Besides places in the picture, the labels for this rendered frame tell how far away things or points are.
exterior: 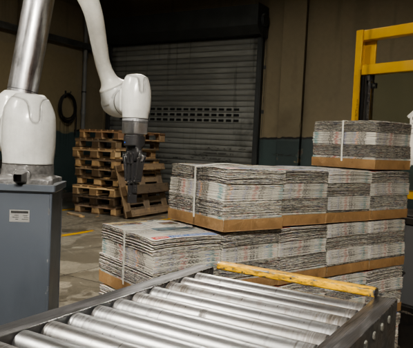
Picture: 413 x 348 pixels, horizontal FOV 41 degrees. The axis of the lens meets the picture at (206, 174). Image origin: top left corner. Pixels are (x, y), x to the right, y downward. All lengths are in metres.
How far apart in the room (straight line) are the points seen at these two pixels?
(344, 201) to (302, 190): 0.26
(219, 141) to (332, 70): 2.30
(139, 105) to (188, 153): 8.20
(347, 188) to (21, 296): 1.41
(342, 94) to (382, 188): 6.38
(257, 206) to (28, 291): 0.85
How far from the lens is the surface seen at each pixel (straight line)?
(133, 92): 1.90
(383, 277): 2.76
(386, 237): 2.74
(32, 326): 1.08
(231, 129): 9.65
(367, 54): 3.45
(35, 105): 1.74
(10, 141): 1.73
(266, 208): 2.07
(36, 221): 1.71
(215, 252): 1.96
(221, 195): 1.95
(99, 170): 8.53
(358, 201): 2.52
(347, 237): 2.51
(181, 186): 2.16
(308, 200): 2.28
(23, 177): 1.69
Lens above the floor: 1.14
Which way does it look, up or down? 3 degrees down
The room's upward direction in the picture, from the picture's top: 3 degrees clockwise
